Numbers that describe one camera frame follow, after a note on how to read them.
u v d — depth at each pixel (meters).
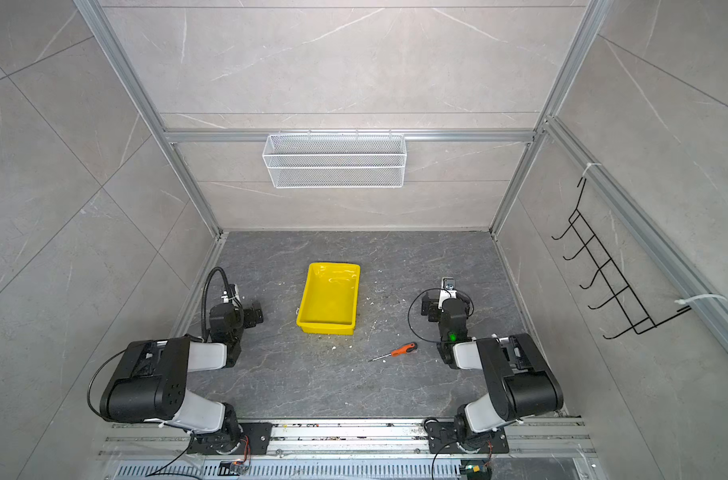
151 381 0.45
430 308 0.84
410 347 0.88
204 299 0.69
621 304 0.63
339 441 0.75
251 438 0.73
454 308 0.78
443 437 0.73
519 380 0.46
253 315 0.87
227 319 0.72
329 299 1.03
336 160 1.00
